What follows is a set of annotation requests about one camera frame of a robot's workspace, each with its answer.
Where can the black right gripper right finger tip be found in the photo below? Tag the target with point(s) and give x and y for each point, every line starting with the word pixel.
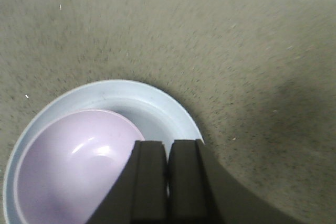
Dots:
pixel 202 191

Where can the purple plastic bowl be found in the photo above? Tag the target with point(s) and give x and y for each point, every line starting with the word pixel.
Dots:
pixel 68 167

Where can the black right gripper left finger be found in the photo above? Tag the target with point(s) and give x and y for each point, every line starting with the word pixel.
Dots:
pixel 140 193

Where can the light blue plate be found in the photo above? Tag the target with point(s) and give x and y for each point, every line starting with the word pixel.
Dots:
pixel 156 114

